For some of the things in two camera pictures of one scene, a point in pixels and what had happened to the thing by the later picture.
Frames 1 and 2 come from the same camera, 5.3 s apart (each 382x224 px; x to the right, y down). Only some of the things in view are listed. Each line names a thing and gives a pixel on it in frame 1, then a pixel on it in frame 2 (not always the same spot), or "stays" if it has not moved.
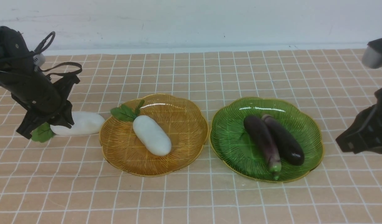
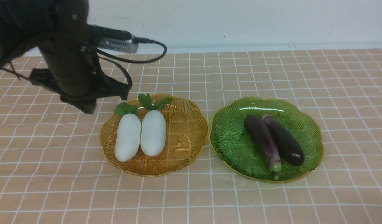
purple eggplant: x=289 y=149 stays
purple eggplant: x=256 y=127 stays
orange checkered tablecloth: x=69 y=179 stays
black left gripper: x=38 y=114 to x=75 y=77
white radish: x=85 y=123 to x=128 y=132
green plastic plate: x=231 y=146 stays
